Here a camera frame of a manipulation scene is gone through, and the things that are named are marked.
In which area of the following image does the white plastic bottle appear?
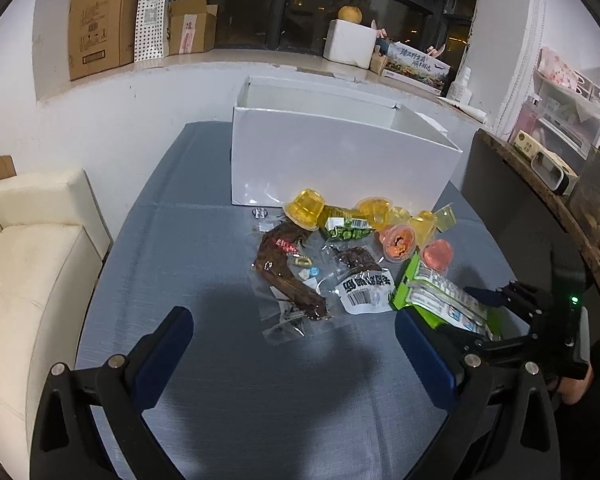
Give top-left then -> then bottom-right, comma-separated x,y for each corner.
446,66 -> 471,104

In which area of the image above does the dark wooden side table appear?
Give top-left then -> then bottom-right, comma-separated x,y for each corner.
460,129 -> 600,342

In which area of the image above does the yellow pomelo fruit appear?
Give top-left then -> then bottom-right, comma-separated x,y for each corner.
337,6 -> 363,24

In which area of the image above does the pale yellow jelly cup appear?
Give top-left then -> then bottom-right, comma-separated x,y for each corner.
387,206 -> 412,226

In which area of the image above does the cream patterned small box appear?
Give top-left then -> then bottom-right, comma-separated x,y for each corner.
509,130 -> 543,162

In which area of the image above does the green yellow snack packet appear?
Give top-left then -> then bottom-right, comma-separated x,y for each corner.
317,206 -> 374,240

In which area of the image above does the clear plastic drawer organizer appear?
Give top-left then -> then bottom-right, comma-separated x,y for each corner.
507,47 -> 600,174

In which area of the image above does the cream leather sofa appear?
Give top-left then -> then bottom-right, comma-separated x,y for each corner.
0,169 -> 111,479

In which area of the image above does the white dotted paper bag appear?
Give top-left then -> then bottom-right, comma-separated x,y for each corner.
134,0 -> 180,63

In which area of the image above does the blue grey table cloth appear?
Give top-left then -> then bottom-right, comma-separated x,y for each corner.
74,120 -> 531,480

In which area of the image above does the orange fruit jelly cup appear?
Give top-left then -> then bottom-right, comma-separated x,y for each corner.
378,224 -> 417,262

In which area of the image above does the white foam box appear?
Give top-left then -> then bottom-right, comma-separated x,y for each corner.
323,18 -> 376,70

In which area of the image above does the green white snack bag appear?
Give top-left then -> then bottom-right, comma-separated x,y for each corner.
391,255 -> 502,341

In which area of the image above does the dark dried meat packet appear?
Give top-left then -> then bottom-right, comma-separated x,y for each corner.
250,220 -> 335,344

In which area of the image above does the person's hand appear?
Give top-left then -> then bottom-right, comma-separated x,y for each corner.
547,366 -> 594,405

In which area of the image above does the small yellow jelly cup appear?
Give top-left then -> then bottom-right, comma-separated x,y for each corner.
407,210 -> 437,249

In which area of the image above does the white grey alarm clock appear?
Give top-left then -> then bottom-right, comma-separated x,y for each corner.
530,151 -> 578,196

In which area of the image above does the pale yellow jelly pouch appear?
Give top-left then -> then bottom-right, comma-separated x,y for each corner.
434,204 -> 457,232

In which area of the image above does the pink jelly cup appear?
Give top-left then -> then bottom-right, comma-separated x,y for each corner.
420,240 -> 454,274

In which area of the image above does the large yellow jelly cup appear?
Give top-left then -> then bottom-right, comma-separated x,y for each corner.
283,188 -> 325,231

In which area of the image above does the large white storage box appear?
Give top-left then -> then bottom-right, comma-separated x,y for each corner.
230,77 -> 462,212

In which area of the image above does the large brown cardboard box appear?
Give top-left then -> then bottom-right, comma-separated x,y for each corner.
68,0 -> 138,80

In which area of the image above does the white barcode meat snack packet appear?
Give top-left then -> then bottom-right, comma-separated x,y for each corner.
320,243 -> 396,315

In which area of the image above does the small open cardboard box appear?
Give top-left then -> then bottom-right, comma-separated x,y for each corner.
169,0 -> 218,55

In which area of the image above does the printed landscape carton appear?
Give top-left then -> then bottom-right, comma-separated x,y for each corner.
382,42 -> 451,96

